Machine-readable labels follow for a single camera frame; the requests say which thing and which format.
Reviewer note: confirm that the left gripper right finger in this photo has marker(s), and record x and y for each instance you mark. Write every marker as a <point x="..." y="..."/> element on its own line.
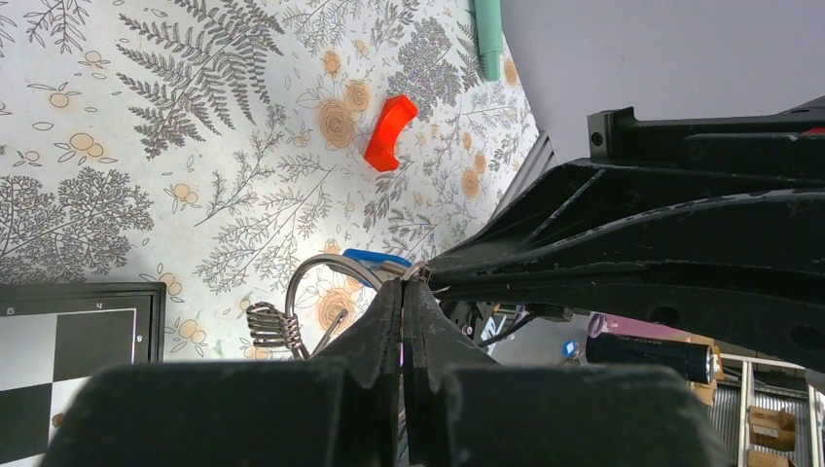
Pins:
<point x="465" y="409"/>

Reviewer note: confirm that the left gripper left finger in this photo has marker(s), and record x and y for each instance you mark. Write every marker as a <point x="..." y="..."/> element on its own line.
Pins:
<point x="338" y="408"/>

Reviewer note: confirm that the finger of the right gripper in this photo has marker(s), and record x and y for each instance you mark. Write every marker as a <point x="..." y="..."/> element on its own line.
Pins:
<point x="585" y="217"/>
<point x="776" y="312"/>

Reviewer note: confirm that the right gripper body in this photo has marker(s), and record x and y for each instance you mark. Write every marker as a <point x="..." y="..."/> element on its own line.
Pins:
<point x="617" y="136"/>

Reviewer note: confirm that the silver keyring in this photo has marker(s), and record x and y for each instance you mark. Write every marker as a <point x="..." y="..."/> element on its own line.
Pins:
<point x="326" y="294"/>

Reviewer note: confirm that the cardboard boxes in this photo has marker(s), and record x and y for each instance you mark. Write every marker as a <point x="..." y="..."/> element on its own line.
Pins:
<point x="772" y="437"/>

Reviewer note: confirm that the mint green object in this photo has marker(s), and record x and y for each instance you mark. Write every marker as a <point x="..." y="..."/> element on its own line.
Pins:
<point x="489" y="33"/>

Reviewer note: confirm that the red key tag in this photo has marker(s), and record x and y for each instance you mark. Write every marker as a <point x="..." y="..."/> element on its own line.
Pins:
<point x="397" y="112"/>

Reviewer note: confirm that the floral patterned mat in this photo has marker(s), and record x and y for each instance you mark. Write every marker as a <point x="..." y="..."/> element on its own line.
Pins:
<point x="213" y="146"/>

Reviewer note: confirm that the black white chessboard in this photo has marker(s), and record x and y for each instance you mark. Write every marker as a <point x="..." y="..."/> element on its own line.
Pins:
<point x="54" y="338"/>

